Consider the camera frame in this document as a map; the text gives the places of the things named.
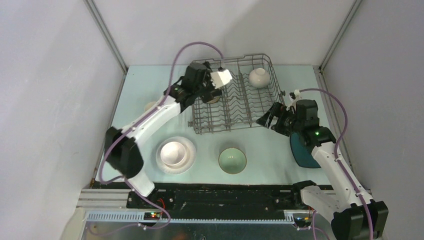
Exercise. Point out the brown glazed bowl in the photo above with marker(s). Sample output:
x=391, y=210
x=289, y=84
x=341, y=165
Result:
x=213, y=99

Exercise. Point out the white scalloped plate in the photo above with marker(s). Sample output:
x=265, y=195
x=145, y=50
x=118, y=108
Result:
x=183, y=166

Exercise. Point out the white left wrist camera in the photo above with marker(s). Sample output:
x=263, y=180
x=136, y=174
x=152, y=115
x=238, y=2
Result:
x=221, y=78

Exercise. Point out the grey wire dish rack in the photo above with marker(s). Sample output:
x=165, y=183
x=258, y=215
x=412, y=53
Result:
x=240, y=104

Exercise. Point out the right electronics board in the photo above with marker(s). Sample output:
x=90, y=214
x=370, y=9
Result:
x=300, y=219

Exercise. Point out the light green ceramic mug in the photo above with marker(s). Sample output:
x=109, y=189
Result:
x=151, y=106

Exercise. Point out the light green bowl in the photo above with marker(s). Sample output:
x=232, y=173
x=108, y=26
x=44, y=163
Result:
x=232, y=160

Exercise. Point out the dark teal square plate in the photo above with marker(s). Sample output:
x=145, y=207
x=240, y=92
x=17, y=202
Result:
x=300, y=154

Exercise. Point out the small white ribbed bowl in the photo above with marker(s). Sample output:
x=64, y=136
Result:
x=259, y=78

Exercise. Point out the electronics board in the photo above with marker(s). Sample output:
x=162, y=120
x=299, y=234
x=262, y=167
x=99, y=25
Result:
x=152, y=216
x=300, y=219

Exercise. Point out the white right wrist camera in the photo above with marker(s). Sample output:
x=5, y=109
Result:
x=294, y=97

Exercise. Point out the left electronics board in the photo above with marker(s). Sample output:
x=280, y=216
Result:
x=152, y=216

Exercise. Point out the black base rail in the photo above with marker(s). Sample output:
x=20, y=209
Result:
x=228, y=202

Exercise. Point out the pale pink bowl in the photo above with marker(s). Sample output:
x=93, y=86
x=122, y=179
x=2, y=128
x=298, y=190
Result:
x=172, y=153

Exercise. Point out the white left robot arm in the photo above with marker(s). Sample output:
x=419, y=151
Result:
x=123, y=145

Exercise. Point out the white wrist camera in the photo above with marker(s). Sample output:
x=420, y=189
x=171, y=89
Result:
x=294, y=97
x=221, y=78

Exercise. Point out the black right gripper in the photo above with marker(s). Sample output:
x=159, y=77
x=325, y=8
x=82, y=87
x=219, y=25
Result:
x=266, y=119

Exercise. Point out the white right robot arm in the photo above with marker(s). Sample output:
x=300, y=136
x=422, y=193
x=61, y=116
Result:
x=353, y=214

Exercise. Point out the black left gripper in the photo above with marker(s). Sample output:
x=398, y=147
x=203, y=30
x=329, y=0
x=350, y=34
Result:
x=211, y=92

